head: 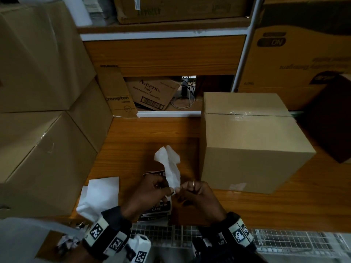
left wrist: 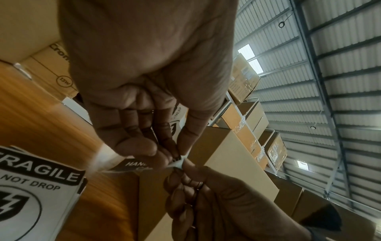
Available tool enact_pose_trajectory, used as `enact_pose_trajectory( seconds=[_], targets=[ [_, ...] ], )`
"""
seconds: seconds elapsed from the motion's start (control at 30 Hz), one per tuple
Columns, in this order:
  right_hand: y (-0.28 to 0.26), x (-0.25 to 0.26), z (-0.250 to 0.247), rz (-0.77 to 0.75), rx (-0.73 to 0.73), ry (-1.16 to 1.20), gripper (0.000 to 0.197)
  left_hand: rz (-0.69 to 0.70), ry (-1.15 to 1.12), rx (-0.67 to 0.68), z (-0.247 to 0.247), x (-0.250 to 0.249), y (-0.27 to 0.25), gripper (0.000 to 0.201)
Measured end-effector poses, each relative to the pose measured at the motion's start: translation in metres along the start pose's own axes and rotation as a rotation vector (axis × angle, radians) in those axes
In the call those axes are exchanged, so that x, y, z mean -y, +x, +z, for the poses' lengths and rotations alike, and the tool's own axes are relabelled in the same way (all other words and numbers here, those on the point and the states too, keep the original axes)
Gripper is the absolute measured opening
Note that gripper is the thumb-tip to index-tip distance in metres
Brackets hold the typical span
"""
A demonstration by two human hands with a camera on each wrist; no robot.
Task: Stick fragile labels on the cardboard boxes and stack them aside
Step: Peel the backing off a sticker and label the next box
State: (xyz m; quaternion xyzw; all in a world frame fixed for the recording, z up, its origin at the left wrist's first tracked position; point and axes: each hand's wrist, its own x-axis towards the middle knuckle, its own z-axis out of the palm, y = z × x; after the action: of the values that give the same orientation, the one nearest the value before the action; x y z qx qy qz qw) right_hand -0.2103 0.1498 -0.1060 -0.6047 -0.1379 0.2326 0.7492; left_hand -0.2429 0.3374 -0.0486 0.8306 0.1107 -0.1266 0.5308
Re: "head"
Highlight person's right hand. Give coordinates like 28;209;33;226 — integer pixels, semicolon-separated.
174;180;227;226

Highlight person's left hand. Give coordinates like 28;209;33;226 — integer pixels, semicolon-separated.
120;174;176;224

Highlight stack of fragile stickers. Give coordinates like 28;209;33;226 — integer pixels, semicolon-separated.
137;170;173;223

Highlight fragile sticker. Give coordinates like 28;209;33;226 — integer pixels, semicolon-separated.
153;145;181;195

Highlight white backing paper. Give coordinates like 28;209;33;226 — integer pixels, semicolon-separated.
76;176;120;222

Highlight squarish taped cardboard box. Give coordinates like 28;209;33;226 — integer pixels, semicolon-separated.
199;92;316;194

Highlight small taped cardboard box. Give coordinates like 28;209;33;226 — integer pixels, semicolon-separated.
67;78;113;153

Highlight medium taped cardboard box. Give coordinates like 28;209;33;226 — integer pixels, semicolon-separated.
0;111;98;218

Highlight large stapled cardboard box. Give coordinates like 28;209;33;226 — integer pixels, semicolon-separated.
0;0;97;113

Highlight person's left forearm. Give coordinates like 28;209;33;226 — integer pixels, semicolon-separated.
64;243;105;263

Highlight barcode printed cardboard box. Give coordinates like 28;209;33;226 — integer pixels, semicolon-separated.
125;77;181;111

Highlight flattened printed cardboard carton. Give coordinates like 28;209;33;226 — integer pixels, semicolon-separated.
96;65;139;118

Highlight large cardboard box dark band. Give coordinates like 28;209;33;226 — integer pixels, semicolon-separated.
238;1;351;110

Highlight large cardboard box white sticker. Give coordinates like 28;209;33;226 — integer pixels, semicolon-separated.
112;0;252;24

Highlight right wrist tracker band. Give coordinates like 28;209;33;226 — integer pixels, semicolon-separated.
210;212;257;252

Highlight wrist tracker band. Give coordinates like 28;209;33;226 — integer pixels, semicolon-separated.
82;206;132;260
210;212;257;252

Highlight left wrist tracker band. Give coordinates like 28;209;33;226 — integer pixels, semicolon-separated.
82;206;132;260

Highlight crumpled paper scraps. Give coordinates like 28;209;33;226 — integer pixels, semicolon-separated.
56;221;86;252

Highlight stack of grey cards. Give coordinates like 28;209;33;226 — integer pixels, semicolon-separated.
82;0;116;25

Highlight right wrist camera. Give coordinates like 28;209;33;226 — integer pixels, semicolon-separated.
191;232;228;263

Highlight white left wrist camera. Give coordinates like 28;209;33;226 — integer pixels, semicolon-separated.
125;234;152;263

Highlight wire mesh rack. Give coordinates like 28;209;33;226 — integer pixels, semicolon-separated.
129;224;351;255

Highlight tangle of cables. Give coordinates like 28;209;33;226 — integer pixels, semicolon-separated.
171;75;197;108

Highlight white frame bar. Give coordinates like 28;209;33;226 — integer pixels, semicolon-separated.
0;217;86;263

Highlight wooden shelf unit white frame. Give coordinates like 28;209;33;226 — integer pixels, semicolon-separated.
78;0;265;118

